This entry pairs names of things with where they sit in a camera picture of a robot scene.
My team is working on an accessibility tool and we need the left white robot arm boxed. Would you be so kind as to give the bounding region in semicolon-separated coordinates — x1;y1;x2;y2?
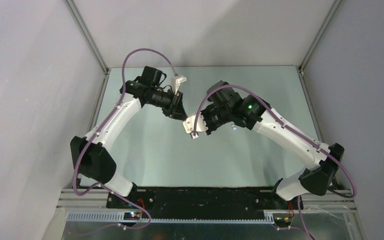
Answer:
70;66;188;208

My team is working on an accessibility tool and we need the aluminium frame post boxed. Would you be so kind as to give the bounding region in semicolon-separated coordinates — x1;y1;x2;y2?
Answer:
298;0;343;74
63;0;109;74

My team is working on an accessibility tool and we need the right aluminium frame post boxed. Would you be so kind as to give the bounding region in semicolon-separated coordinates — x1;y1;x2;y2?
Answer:
298;0;343;74

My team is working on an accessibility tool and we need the left aluminium frame post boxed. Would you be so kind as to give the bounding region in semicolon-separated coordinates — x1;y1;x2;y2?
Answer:
63;0;109;74

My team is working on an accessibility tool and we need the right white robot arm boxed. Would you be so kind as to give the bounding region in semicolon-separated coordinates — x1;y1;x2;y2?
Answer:
198;81;345;209

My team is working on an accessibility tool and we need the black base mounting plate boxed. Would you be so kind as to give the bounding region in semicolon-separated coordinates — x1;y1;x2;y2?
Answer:
107;185;304;221

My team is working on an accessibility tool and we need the right controller board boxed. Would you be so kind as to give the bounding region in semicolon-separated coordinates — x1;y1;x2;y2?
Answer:
273;216;293;229

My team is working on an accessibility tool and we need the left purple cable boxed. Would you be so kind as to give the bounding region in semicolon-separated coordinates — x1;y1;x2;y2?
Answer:
71;48;180;231

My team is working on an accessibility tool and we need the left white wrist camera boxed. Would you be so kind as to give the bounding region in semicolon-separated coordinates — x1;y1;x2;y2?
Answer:
170;75;187;95

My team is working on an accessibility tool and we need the controller board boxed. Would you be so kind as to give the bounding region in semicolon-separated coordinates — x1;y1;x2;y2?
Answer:
123;211;142;221
273;216;293;229

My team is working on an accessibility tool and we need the left controller board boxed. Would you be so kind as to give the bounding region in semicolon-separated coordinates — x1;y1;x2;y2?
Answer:
123;211;142;221

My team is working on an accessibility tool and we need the purple cable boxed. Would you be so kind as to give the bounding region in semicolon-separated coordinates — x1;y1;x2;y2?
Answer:
192;84;358;240
71;48;180;231

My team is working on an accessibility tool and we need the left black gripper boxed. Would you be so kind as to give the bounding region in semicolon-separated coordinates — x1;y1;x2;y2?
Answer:
146;88;187;121

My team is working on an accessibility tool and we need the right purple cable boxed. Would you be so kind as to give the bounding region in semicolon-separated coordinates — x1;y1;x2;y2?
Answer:
192;84;358;240

